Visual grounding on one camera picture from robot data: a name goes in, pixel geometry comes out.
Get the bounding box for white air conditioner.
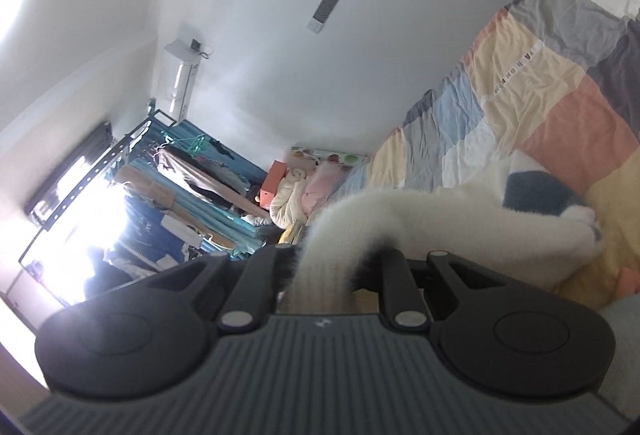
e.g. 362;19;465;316
164;38;214;122

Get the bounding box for tan hanging garment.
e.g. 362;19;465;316
115;165;177;212

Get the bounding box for beige hanging garment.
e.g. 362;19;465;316
155;147;271;219

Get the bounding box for cream bundled blanket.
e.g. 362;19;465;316
270;167;314;232

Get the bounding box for cream fleece sweater blue stripes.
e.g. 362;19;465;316
287;147;606;317

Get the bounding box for grey wall switch panel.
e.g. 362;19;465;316
306;0;345;34

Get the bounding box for pink plush pillow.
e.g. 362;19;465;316
302;164;351;216

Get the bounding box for green clothes hanger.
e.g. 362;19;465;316
160;130;213;162

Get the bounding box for orange box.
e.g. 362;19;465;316
260;159;287;208

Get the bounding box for black clothes rack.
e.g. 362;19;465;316
19;107;182;267

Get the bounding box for dotted rolled mat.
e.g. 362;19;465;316
290;145;372;168

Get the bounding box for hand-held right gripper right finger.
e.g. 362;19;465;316
350;247;506;332

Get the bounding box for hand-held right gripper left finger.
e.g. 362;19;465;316
145;244;303;333

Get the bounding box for blue and white jacket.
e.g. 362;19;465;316
120;200;202;267

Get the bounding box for patchwork bed quilt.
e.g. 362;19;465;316
277;0;640;311

